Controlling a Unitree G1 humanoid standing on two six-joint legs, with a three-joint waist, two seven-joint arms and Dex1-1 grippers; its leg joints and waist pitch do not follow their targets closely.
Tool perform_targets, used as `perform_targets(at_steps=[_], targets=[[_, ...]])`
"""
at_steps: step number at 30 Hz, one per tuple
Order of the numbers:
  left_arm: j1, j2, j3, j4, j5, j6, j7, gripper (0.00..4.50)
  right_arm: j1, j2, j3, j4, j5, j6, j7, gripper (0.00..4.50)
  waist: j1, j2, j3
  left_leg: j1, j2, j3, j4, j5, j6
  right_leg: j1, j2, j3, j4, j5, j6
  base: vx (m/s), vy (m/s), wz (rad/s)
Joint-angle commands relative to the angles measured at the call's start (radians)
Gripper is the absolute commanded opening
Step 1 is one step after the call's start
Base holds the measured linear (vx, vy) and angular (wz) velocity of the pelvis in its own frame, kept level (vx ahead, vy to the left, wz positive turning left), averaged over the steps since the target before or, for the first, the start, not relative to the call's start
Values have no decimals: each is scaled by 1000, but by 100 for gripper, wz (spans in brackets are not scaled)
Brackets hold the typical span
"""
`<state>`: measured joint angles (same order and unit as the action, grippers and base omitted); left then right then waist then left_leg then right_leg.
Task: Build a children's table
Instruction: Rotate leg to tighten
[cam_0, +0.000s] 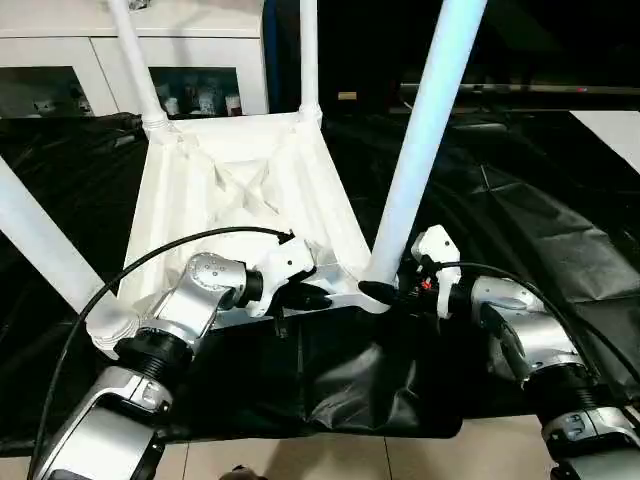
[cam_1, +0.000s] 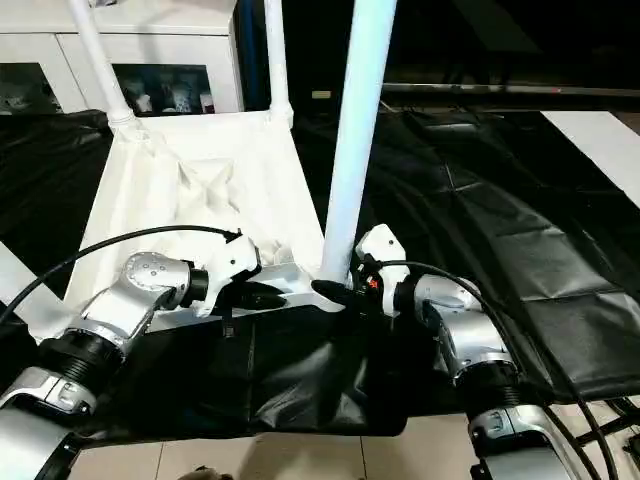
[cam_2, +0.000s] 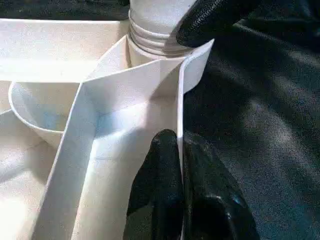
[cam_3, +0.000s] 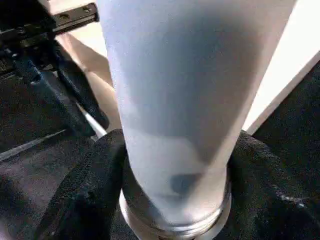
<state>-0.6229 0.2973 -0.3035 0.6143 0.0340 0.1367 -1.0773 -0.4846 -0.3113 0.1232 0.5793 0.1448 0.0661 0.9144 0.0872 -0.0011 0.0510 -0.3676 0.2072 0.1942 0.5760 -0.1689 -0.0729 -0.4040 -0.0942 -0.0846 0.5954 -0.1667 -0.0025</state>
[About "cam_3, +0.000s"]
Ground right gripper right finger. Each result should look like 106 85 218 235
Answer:
216 129 320 240

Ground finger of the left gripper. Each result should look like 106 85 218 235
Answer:
14 59 94 138
57 66 110 129

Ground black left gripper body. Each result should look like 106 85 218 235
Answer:
0 0 100 76

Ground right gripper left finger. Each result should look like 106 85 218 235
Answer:
37 128 128 240

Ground white plastic table leg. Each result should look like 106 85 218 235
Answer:
94 0 300 240

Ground white plastic table top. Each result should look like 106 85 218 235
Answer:
47 0 320 141

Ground black mat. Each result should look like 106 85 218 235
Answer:
0 62 320 240

